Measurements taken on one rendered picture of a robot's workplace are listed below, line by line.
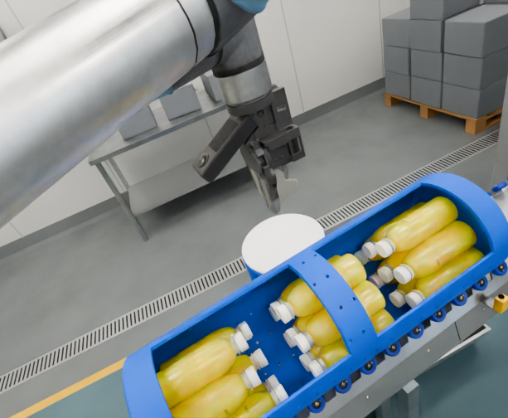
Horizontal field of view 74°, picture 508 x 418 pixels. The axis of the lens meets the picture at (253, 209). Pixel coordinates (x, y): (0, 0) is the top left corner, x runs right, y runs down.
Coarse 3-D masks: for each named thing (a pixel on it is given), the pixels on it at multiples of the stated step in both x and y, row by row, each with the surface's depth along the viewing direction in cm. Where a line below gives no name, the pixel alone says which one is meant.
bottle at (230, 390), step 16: (224, 384) 67; (240, 384) 67; (192, 400) 66; (208, 400) 66; (224, 400) 65; (240, 400) 66; (176, 416) 65; (192, 416) 64; (208, 416) 64; (224, 416) 66
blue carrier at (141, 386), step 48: (432, 192) 92; (480, 192) 78; (336, 240) 92; (480, 240) 85; (240, 288) 78; (336, 288) 68; (384, 288) 95; (192, 336) 84; (384, 336) 69; (144, 384) 62; (288, 384) 82; (336, 384) 71
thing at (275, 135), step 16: (272, 96) 49; (240, 112) 48; (256, 112) 50; (272, 112) 51; (288, 112) 52; (256, 128) 51; (272, 128) 52; (288, 128) 53; (256, 144) 51; (272, 144) 51; (288, 144) 52; (256, 160) 51; (272, 160) 53; (288, 160) 55
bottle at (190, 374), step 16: (192, 352) 69; (208, 352) 68; (224, 352) 68; (176, 368) 67; (192, 368) 66; (208, 368) 66; (224, 368) 68; (160, 384) 65; (176, 384) 65; (192, 384) 66; (208, 384) 68; (176, 400) 65
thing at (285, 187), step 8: (280, 176) 56; (264, 184) 55; (280, 184) 56; (288, 184) 57; (296, 184) 58; (264, 192) 58; (280, 192) 57; (288, 192) 58; (280, 200) 58; (272, 208) 59
